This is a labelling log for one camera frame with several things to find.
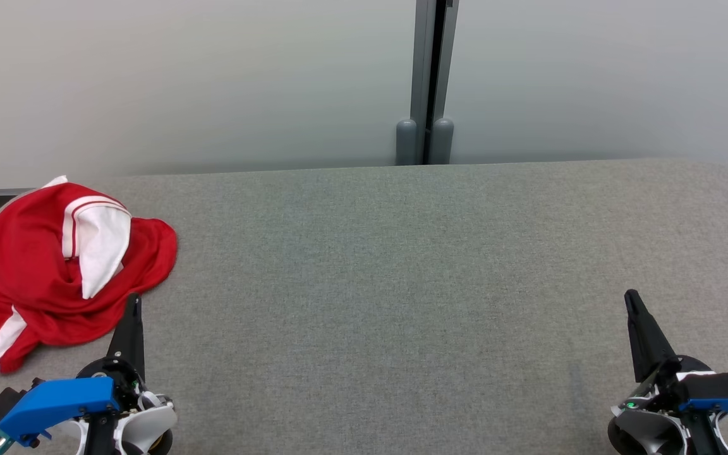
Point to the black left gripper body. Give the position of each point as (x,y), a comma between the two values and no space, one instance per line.
(130,382)

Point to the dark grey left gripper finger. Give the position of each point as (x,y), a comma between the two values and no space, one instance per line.
(131,341)

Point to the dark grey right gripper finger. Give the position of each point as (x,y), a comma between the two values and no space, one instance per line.
(645,344)

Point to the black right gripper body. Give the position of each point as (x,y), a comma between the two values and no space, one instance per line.
(664,382)

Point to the red jersey with white sleeves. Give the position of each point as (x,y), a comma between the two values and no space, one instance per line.
(98,246)

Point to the red shorts with white stripe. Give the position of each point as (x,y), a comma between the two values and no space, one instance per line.
(4,341)

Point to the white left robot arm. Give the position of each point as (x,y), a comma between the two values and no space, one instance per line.
(149,423)

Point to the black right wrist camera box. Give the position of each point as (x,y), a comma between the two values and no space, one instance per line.
(724,384)

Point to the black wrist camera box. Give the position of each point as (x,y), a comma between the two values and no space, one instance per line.
(724,384)
(0,404)

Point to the blue right camera mount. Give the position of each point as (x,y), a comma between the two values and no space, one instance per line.
(724,409)

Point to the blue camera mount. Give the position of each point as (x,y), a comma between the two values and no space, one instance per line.
(54,401)
(724,409)

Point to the blue left camera mount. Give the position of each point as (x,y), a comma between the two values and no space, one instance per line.
(54,401)

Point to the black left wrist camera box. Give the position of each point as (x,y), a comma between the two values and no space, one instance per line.
(0,404)

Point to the grey rounded post foot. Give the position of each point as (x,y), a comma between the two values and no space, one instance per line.
(406,142)
(442,140)

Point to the grey vertical wall post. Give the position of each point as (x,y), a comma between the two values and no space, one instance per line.
(430,57)

